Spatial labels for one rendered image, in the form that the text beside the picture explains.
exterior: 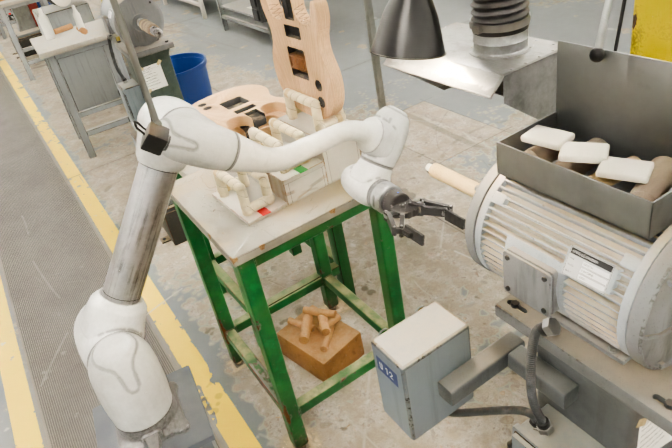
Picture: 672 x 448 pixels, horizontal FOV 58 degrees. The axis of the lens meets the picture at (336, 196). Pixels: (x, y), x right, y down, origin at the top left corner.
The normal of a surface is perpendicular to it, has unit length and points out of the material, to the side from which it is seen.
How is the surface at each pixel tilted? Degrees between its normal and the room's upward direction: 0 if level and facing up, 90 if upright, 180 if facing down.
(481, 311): 0
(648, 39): 90
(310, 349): 0
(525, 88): 90
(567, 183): 90
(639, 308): 70
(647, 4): 90
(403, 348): 0
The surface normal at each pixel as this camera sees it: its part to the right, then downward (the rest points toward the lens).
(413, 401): 0.55, 0.36
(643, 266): -0.68, -0.35
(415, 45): 0.08, 0.15
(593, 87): -0.83, 0.40
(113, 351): -0.11, -0.80
